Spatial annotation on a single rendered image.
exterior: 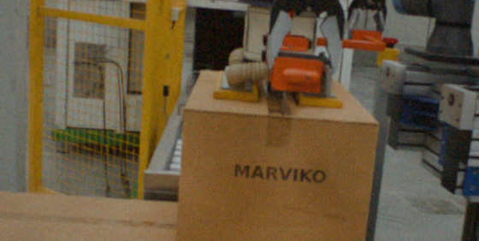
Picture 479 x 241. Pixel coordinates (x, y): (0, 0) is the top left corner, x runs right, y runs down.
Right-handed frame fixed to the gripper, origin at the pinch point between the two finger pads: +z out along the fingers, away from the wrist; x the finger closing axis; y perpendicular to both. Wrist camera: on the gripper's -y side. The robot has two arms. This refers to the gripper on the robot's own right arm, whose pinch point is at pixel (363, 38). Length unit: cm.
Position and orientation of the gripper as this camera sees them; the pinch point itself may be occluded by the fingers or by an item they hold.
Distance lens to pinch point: 199.2
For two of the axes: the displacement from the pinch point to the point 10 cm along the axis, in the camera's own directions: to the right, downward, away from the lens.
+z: -0.9, 9.7, 2.2
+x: 9.9, 0.7, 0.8
